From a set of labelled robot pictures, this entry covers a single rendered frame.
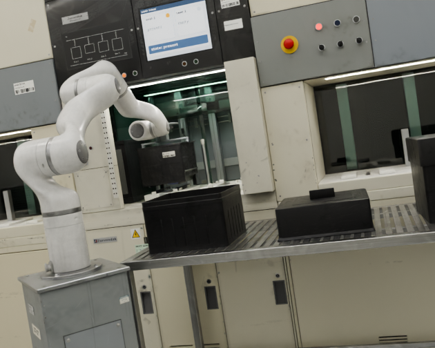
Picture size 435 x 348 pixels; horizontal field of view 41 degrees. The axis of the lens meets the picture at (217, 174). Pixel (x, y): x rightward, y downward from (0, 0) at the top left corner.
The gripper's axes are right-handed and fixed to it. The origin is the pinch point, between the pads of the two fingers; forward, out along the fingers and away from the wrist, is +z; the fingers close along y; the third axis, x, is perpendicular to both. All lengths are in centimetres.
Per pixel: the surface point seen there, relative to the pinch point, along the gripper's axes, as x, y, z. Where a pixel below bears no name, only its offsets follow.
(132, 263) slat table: -43, 16, -93
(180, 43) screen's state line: 32, 24, -30
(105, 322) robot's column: -57, 11, -106
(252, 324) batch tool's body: -86, 36, -31
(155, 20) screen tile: 44, 15, -30
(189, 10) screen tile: 44, 30, -30
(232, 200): -30, 46, -70
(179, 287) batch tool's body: -68, 7, -31
